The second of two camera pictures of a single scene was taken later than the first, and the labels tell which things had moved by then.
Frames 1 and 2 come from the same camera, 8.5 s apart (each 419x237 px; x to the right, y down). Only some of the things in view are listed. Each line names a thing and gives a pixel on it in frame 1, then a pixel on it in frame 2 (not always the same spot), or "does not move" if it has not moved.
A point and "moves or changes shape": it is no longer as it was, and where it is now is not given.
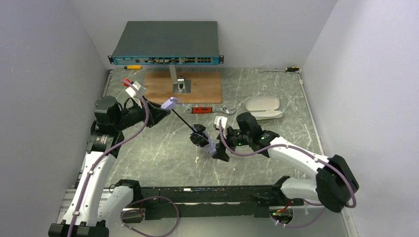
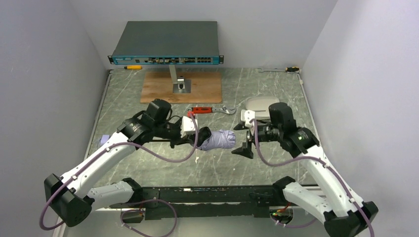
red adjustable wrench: [209, 110] does not move
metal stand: [180, 84] does not move
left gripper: [152, 113] → [180, 138]
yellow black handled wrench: [288, 69] does not move
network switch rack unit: [167, 43] does not move
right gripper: [218, 143] → [249, 137]
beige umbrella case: [269, 104] does not move
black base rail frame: [242, 202] does not move
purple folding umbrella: [199, 137] moves or changes shape
